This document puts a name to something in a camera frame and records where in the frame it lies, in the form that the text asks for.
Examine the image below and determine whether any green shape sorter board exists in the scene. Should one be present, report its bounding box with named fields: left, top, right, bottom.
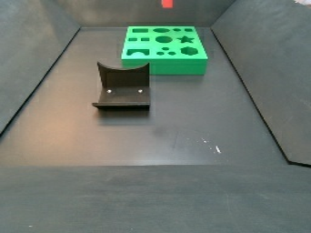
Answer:
left=121, top=25, right=209, bottom=76

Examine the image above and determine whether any black curved holder stand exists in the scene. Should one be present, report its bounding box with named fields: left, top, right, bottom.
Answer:
left=93, top=63, right=151, bottom=109

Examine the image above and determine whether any red double-square peg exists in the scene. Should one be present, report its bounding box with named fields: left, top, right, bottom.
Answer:
left=162, top=0, right=174, bottom=8

